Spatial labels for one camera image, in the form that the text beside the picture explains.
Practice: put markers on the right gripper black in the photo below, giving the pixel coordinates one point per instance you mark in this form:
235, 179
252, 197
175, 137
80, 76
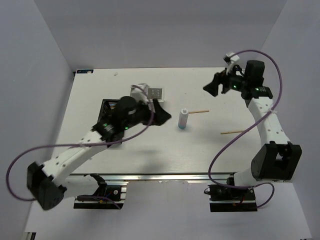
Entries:
221, 78

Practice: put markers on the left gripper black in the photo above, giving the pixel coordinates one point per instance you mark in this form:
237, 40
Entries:
160, 116

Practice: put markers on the white spray bottle teal base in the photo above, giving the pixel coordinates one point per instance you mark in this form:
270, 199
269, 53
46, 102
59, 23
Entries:
183, 118

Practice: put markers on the gold makeup pencil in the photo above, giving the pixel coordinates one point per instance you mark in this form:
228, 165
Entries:
232, 132
199, 111

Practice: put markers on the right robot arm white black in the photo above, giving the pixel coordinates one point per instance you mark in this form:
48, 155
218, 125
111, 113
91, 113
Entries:
278, 157

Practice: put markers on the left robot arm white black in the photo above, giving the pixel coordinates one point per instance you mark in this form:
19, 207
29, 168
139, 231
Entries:
51, 181

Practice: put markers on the white slotted organizer box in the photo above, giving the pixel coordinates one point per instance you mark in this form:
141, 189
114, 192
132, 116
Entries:
153, 93

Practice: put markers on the black mesh organizer box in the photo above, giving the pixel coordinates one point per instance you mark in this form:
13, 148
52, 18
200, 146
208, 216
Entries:
107, 107

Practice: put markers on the blue label sticker left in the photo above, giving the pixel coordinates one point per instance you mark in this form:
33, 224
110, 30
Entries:
84, 71

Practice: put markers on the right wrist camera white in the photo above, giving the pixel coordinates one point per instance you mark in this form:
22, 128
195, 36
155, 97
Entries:
231, 58

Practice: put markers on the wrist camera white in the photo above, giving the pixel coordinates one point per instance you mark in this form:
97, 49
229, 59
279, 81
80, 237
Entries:
142, 90
231, 58

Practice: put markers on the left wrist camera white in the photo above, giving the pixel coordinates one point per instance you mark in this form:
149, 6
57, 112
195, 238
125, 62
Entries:
142, 90

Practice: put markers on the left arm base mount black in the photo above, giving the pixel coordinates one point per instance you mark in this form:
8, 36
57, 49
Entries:
110, 197

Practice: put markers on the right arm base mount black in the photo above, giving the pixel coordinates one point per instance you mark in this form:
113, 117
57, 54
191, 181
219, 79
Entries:
230, 200

